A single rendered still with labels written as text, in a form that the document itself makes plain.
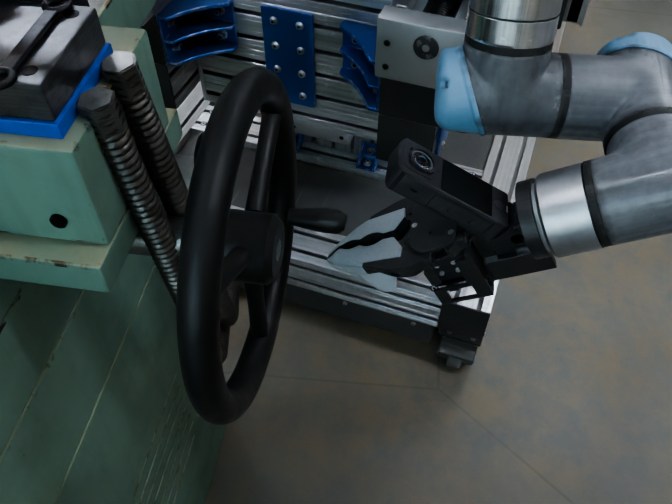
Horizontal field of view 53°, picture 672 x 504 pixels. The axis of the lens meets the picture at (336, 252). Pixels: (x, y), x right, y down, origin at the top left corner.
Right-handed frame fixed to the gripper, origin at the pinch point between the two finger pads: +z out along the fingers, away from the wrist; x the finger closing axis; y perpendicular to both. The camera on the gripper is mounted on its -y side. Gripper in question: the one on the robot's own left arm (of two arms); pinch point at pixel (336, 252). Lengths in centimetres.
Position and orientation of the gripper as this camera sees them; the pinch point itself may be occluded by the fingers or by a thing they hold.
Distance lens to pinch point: 66.9
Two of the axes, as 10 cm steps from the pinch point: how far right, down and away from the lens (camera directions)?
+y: 5.0, 6.1, 6.2
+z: -8.6, 2.2, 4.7
